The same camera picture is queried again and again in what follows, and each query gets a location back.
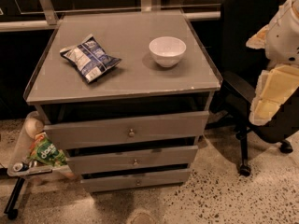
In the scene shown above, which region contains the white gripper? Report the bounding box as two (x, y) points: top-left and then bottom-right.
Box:
(246, 0), (299, 126)

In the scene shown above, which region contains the grey top drawer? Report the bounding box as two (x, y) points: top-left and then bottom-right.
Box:
(45, 111), (208, 149)

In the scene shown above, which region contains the grey drawer cabinet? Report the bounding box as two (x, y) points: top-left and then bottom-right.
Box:
(24, 10), (221, 180)

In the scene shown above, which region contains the grey bottom drawer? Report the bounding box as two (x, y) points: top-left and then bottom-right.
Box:
(80, 169), (191, 192)

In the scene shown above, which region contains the black office chair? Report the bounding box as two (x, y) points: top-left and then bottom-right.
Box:
(211, 0), (299, 176)

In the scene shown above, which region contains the white ceramic bowl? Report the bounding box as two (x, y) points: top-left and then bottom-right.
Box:
(149, 36), (187, 68)

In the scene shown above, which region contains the blue white chip bag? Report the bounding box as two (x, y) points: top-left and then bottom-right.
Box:
(60, 35), (121, 83)

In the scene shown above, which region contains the metal railing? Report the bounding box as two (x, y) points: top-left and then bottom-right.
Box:
(0, 0), (221, 32)

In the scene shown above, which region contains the clear side basket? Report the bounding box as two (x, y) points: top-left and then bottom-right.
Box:
(7, 111), (76, 179)

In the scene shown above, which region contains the green snack bag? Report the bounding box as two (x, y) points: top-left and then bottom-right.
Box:
(29, 133), (66, 167)

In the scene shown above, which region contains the beige round object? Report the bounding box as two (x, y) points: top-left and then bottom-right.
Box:
(25, 118), (44, 138)

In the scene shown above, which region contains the soda can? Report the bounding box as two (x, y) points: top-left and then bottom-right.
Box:
(13, 162), (29, 172)

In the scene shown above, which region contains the black stand leg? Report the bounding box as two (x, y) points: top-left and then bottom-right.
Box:
(4, 177), (24, 220)

